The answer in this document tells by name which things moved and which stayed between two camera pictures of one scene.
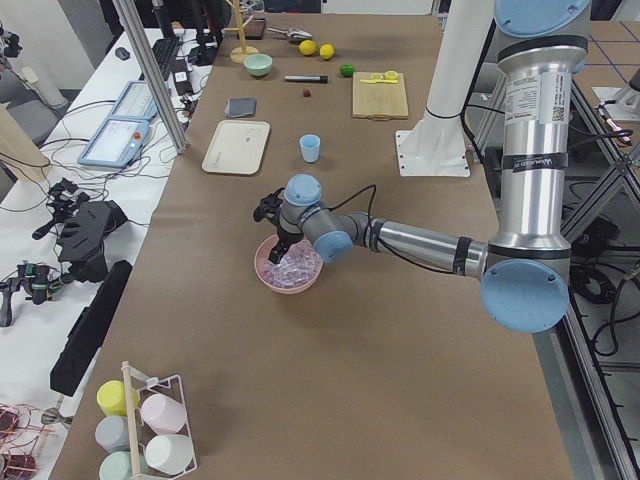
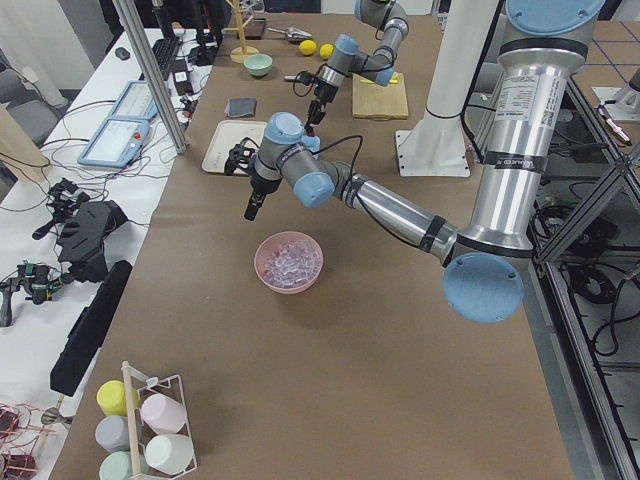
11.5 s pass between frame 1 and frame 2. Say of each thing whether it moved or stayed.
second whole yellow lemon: stayed
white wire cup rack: stayed
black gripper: moved
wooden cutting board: stayed
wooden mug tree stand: stayed
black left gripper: moved
